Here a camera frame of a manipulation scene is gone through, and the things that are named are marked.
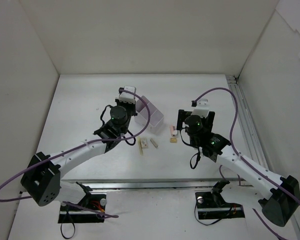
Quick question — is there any white three-compartment organizer box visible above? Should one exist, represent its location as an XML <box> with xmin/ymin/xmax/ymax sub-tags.
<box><xmin>134</xmin><ymin>95</ymin><xmax>164</xmax><ymax>134</ymax></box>

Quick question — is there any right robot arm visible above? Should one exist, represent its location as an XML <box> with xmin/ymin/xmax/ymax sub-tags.
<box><xmin>176</xmin><ymin>109</ymin><xmax>300</xmax><ymax>227</ymax></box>

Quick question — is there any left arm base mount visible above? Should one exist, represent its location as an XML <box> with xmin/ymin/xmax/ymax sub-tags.
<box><xmin>58</xmin><ymin>182</ymin><xmax>107</xmax><ymax>224</ymax></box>

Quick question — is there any white eraser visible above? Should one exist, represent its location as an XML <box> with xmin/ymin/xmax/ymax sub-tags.
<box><xmin>150</xmin><ymin>138</ymin><xmax>159</xmax><ymax>149</ymax></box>

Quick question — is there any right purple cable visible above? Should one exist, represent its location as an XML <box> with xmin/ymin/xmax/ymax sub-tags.
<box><xmin>193</xmin><ymin>87</ymin><xmax>300</xmax><ymax>240</ymax></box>

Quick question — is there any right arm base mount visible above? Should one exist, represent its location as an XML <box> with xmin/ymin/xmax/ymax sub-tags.
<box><xmin>194</xmin><ymin>180</ymin><xmax>245</xmax><ymax>226</ymax></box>

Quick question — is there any staples box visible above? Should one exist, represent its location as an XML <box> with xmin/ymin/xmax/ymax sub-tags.
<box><xmin>139</xmin><ymin>137</ymin><xmax>149</xmax><ymax>149</ymax></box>

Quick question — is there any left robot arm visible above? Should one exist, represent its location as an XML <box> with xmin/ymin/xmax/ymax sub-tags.
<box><xmin>20</xmin><ymin>99</ymin><xmax>137</xmax><ymax>210</ymax></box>

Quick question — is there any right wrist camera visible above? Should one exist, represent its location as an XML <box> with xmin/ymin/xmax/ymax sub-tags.
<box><xmin>191</xmin><ymin>98</ymin><xmax>210</xmax><ymax>118</ymax></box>

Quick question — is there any yellow highlighter pen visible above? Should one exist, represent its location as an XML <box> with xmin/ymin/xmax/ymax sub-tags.
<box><xmin>139</xmin><ymin>138</ymin><xmax>144</xmax><ymax>156</ymax></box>

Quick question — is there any aluminium frame rail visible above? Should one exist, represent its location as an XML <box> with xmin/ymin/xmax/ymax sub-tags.
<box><xmin>226</xmin><ymin>74</ymin><xmax>300</xmax><ymax>240</ymax></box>

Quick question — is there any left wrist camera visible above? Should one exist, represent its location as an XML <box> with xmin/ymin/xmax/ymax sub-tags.
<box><xmin>118</xmin><ymin>85</ymin><xmax>137</xmax><ymax>104</ymax></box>

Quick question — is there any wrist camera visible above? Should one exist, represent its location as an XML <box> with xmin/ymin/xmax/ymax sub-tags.
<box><xmin>191</xmin><ymin>98</ymin><xmax>210</xmax><ymax>118</ymax></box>
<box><xmin>118</xmin><ymin>85</ymin><xmax>137</xmax><ymax>104</ymax></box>

